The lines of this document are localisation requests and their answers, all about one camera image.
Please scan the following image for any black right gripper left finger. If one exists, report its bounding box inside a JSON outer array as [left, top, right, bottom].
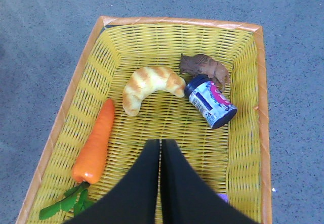
[[67, 140, 160, 223]]

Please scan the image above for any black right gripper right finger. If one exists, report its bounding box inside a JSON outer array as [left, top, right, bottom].
[[160, 139, 256, 223]]

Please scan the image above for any purple foam block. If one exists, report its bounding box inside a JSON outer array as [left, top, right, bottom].
[[217, 193, 228, 203]]

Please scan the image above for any orange toy carrot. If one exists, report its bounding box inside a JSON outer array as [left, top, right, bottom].
[[38, 99, 115, 220]]

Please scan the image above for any yellow woven basket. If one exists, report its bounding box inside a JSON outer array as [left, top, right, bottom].
[[17, 16, 272, 223]]

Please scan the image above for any dark blue labelled bottle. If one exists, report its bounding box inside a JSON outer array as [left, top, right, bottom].
[[184, 74, 237, 129]]

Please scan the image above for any toy croissant bread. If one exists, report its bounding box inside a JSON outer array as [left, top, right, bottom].
[[123, 66, 186, 116]]

